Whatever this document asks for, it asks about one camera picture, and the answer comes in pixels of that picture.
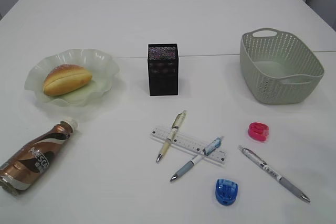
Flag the toy bread bun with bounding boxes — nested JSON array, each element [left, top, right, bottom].
[[43, 64, 92, 97]]

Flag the brown coffee drink bottle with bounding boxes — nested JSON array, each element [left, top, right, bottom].
[[1, 118, 78, 196]]

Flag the cream barrel pen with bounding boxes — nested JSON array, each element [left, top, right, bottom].
[[156, 110, 187, 163]]

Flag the black mesh pen holder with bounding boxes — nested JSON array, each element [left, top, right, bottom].
[[148, 44, 179, 96]]

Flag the blue clip pen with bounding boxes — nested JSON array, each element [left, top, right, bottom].
[[170, 136, 224, 182]]

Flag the pale green ruffled glass plate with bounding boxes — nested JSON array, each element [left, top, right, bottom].
[[24, 49, 120, 106]]

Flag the pale green plastic basket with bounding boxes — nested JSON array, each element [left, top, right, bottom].
[[240, 29, 325, 104]]

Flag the white grey grip pen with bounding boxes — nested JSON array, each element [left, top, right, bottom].
[[238, 145, 311, 203]]

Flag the clear plastic ruler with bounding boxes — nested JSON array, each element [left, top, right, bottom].
[[150, 126, 226, 166]]

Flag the pink correction tape dispenser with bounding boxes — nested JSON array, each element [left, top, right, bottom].
[[247, 122, 269, 142]]

